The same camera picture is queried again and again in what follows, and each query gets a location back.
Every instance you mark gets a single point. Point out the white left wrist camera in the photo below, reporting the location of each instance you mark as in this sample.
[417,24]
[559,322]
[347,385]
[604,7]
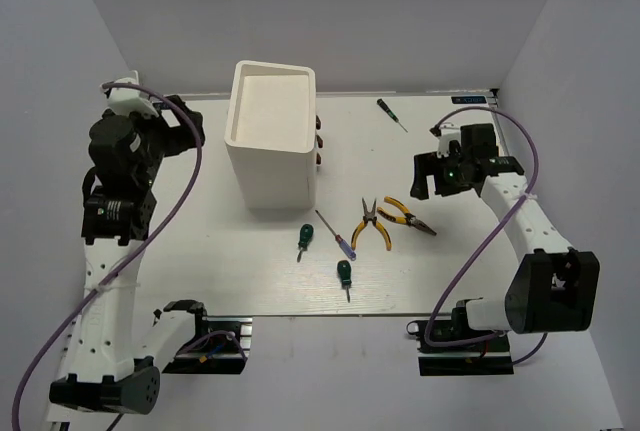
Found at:
[124,101]

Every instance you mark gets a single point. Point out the small black precision screwdriver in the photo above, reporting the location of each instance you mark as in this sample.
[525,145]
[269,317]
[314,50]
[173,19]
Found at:
[387,110]

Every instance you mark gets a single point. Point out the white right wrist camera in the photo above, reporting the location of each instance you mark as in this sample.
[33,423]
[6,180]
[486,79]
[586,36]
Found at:
[447,134]

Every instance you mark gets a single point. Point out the green stubby screwdriver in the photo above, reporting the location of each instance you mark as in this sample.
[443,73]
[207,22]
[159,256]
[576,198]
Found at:
[306,233]
[344,272]

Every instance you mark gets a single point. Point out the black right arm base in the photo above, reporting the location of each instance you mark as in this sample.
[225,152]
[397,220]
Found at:
[486,358]

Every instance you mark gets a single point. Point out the blue right corner label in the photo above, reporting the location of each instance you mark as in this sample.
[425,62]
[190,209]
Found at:
[468,100]

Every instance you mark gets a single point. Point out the yellow orange long pliers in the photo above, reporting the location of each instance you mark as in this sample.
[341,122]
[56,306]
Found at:
[406,218]

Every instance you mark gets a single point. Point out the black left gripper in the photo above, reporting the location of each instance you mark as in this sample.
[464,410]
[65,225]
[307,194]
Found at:
[181,136]

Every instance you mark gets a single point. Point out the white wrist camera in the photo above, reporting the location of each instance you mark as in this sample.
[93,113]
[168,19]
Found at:
[124,101]
[447,134]

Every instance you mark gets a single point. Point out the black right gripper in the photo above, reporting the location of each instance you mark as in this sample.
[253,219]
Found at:
[428,165]

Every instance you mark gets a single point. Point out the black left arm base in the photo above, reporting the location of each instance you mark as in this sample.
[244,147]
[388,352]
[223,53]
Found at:
[222,348]

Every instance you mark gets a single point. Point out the white drawer cabinet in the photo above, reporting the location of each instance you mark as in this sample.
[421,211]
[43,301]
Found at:
[271,135]

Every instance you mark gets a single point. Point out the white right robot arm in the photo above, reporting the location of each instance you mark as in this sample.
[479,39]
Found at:
[554,286]

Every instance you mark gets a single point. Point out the blue handled long screwdriver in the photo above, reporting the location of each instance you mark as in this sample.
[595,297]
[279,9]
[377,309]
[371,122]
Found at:
[343,245]

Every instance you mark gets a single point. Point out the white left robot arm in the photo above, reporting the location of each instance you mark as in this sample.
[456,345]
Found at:
[108,372]

